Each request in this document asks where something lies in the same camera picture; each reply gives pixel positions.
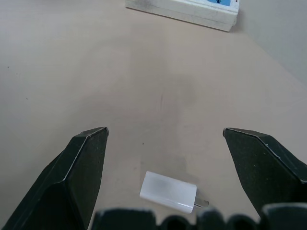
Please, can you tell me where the white plug adapter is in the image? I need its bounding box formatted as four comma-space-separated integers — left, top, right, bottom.
139, 171, 210, 214

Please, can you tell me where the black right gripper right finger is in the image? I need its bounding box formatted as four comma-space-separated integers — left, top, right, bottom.
222, 127, 307, 220

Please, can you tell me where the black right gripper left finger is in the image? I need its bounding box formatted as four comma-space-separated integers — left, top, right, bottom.
0, 126, 110, 230

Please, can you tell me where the white power strip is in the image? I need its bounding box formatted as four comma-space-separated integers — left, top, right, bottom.
125, 0, 240, 33

